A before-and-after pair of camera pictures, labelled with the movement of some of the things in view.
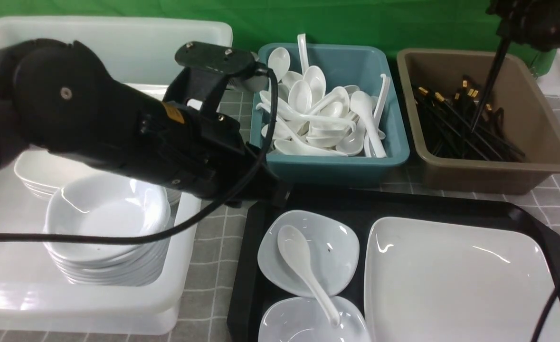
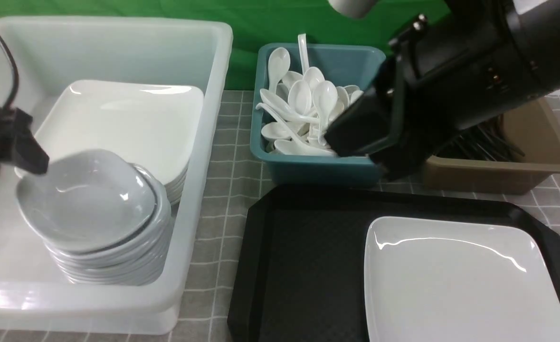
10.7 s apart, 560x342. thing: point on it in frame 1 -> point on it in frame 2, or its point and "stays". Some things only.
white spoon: x=279 y=61 stays
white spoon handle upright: x=303 y=52 stays
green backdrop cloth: x=407 y=25 stays
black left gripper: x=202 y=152 -> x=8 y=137
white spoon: x=295 y=251 -> x=325 y=97
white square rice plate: x=429 y=280 stays
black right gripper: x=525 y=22 -> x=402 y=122
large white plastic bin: x=18 y=289 stays
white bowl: x=304 y=319 -> x=90 y=199
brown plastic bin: x=531 y=123 stays
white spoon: x=300 y=96 stays
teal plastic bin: x=343 y=65 stays
